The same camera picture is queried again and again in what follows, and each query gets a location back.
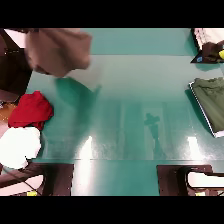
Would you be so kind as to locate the brown T-shirt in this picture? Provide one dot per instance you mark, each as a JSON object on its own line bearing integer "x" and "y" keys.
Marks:
{"x": 58, "y": 50}

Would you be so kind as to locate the dark brown garment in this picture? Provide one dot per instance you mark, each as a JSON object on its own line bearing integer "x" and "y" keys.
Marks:
{"x": 210, "y": 50}

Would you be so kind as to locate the black mounting plate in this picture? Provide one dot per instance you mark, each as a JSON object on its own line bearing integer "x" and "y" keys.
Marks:
{"x": 60, "y": 180}
{"x": 170, "y": 180}

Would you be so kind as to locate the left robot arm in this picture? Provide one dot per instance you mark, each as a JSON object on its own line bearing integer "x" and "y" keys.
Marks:
{"x": 20, "y": 185}

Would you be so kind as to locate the white folded garment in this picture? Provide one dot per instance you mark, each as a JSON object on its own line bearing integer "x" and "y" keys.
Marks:
{"x": 211, "y": 34}

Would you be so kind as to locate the red garment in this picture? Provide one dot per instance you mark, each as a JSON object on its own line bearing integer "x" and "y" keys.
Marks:
{"x": 30, "y": 110}

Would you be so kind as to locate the green garment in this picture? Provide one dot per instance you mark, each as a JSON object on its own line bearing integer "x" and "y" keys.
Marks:
{"x": 211, "y": 100}

